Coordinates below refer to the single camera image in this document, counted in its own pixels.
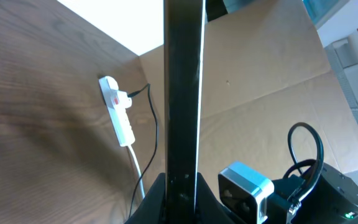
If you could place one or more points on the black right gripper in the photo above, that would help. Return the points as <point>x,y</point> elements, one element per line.
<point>334,199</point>

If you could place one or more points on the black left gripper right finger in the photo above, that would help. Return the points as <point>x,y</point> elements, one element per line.
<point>208,209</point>

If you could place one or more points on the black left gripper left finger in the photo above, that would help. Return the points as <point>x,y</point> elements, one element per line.
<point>151,208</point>

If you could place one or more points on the rose gold Galaxy smartphone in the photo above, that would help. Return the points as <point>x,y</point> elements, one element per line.
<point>183,55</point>

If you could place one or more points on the white USB charger plug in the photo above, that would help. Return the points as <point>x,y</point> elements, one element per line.
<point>124,100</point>

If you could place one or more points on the white power strip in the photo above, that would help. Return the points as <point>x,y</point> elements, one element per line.
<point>119,117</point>

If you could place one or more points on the brown cardboard sheet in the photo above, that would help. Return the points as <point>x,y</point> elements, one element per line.
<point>264,70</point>

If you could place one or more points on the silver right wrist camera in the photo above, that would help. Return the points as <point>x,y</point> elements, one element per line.
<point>245,192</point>

